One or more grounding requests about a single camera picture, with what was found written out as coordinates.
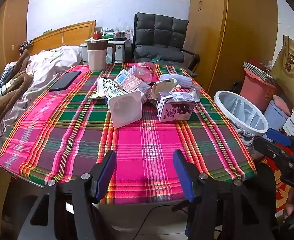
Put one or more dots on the white nightstand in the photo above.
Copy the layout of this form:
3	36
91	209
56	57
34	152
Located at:
122	50

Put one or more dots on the purple drink carton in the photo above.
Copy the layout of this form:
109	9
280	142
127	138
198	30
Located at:
174	110

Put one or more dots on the power strip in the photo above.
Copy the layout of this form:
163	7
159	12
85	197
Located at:
27	44

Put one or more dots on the wooden cabinet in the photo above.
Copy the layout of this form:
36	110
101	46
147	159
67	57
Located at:
12	30

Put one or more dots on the grey padded chair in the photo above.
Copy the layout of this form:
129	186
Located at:
159	32

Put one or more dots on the white foam net sleeve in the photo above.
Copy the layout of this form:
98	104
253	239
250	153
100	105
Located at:
181	80

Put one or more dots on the plaid tablecloth table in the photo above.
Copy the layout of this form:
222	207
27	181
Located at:
149	142

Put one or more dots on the brown blanket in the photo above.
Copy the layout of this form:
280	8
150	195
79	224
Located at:
2	110

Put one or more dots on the clear plastic wrapper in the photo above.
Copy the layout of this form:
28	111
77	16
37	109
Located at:
194	92

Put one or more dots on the clear plastic bottle red cap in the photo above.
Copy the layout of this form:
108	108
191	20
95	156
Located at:
147	72

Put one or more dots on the red gold patterned bag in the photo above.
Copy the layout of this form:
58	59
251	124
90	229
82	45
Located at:
284	197

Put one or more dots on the black phone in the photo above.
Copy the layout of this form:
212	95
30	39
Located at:
64	81

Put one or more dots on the white square plastic tub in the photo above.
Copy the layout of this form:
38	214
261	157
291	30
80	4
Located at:
124	110

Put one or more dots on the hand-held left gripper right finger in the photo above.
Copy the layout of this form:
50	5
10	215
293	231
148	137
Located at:
183	177

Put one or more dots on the pink plastic bucket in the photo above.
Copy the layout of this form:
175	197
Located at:
254	90

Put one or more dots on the dark jar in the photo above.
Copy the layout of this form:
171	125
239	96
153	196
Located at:
120	34

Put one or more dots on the pink barcode carton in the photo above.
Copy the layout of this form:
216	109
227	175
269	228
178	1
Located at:
130	82

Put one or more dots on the white plastic bin liner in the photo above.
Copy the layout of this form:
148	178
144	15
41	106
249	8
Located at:
244	112

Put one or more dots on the green box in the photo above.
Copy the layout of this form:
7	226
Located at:
108	35

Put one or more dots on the striped edge box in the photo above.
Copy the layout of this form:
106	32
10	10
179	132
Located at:
256	69

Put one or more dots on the tall wooden wardrobe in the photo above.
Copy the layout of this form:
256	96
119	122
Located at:
236	30

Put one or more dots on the blue bin pink lid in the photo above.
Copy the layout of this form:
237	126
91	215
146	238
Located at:
274	115

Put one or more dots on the green packet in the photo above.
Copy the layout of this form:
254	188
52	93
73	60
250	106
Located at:
156	60

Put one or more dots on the red jar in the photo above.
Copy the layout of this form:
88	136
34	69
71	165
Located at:
97	35

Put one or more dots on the wooden bed headboard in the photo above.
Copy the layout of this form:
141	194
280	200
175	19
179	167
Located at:
74	32

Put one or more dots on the gold paper bag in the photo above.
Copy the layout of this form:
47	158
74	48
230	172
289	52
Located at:
289	62

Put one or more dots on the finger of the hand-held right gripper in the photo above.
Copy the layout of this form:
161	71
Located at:
269	148
278	137

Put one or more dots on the white trash bin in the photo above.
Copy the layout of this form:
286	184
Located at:
220	102

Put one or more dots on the crumpled patterned paper wrapper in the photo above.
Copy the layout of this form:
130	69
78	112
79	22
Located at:
104	86

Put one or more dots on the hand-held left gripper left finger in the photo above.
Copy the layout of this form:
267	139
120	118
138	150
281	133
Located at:
107	170

